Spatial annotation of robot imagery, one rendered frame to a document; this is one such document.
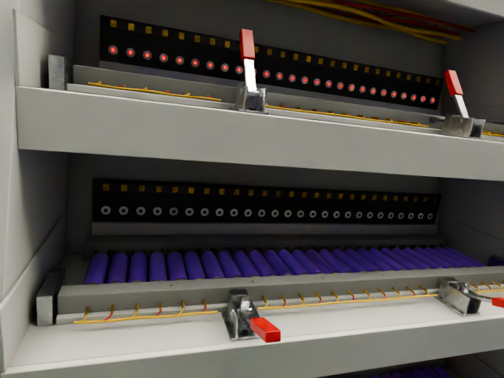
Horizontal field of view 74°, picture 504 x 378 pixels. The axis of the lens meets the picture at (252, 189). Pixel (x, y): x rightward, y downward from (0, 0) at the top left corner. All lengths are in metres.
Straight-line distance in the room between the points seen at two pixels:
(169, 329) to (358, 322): 0.19
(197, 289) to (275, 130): 0.17
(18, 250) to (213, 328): 0.17
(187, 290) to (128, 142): 0.15
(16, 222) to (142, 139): 0.11
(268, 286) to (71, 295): 0.18
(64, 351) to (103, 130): 0.17
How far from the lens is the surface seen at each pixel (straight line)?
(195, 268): 0.38
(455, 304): 0.47
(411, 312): 0.43
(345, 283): 0.40
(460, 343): 0.47
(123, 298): 0.34
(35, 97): 0.29
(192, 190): 0.44
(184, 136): 0.29
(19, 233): 0.32
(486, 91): 0.67
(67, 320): 0.35
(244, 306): 0.32
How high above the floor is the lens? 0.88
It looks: 1 degrees up
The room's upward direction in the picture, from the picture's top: 2 degrees clockwise
